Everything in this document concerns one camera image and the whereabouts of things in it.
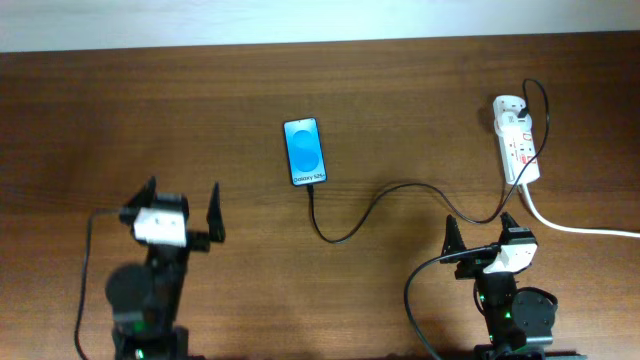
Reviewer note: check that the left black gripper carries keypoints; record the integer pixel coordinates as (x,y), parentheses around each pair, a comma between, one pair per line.
(213,215)

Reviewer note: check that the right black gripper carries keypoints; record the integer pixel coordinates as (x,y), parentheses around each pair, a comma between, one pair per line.
(473,263)

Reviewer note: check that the blue Samsung Galaxy smartphone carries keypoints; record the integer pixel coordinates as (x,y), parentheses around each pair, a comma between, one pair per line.
(304,151)

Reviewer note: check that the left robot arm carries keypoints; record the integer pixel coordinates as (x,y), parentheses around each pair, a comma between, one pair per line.
(145,297)

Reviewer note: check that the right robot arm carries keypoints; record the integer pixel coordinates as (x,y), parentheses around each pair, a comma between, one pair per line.
(519,320)

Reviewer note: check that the white USB charger adapter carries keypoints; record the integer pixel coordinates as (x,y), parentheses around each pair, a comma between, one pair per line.
(508,123)

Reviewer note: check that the white power strip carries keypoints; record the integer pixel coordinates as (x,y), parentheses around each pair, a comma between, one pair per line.
(516,150)

